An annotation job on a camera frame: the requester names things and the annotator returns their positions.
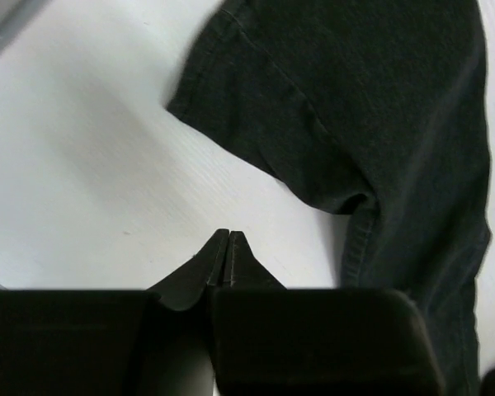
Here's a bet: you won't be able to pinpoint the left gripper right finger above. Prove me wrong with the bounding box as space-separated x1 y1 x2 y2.
224 231 285 290

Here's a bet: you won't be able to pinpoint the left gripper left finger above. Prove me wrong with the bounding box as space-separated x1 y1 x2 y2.
148 229 230 312

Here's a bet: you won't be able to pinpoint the black trousers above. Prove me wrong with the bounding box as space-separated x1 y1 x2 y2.
167 1 495 395

